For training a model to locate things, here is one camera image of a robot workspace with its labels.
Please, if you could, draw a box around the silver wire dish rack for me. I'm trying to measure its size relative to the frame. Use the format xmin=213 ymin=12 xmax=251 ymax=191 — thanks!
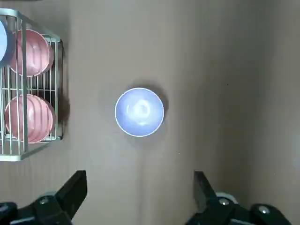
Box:
xmin=0 ymin=8 xmax=64 ymax=163

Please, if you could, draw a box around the purple bowl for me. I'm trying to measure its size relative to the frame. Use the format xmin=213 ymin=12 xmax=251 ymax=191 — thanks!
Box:
xmin=114 ymin=87 xmax=165 ymax=138
xmin=0 ymin=19 xmax=16 ymax=69

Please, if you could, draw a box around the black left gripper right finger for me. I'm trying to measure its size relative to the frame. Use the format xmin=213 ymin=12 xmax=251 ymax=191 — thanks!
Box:
xmin=184 ymin=171 xmax=294 ymax=225

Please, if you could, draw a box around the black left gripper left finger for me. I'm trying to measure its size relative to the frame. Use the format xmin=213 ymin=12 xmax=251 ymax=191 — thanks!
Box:
xmin=0 ymin=170 xmax=88 ymax=225

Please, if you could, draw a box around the pink bowl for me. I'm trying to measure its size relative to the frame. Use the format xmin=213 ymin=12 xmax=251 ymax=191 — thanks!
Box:
xmin=9 ymin=29 xmax=55 ymax=78
xmin=4 ymin=94 xmax=57 ymax=144

